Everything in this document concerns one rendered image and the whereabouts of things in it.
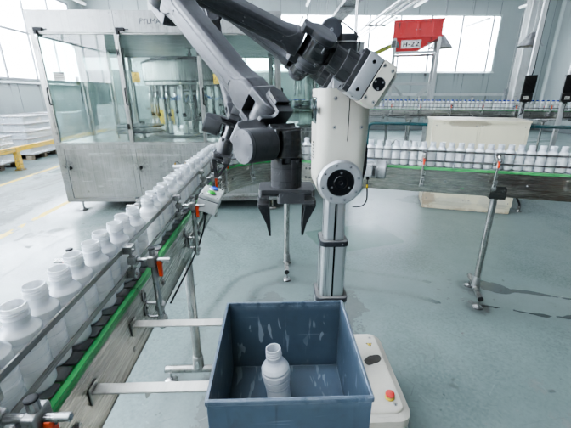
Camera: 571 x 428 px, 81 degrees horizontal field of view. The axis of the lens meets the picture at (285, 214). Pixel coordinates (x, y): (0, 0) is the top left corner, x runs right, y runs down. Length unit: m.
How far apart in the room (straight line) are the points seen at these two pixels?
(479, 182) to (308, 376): 1.96
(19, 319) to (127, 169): 4.15
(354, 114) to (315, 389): 0.83
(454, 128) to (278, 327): 4.18
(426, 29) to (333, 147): 6.57
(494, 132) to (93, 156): 4.99
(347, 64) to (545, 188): 2.01
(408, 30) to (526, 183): 5.35
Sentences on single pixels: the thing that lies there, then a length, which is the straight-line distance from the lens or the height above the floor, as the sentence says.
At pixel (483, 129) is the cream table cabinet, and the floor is 1.07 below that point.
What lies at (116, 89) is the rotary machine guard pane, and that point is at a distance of 4.70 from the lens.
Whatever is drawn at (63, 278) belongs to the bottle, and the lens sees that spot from 0.77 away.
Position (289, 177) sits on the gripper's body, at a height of 1.34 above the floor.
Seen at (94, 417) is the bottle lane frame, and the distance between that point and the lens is 0.87.
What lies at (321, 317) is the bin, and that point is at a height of 0.90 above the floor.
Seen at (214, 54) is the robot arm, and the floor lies 1.55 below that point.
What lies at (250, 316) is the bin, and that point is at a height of 0.91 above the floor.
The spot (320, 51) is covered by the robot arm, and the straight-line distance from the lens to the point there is 0.96.
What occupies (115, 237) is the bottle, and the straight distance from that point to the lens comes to 0.97.
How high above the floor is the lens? 1.48
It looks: 20 degrees down
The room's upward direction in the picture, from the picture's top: straight up
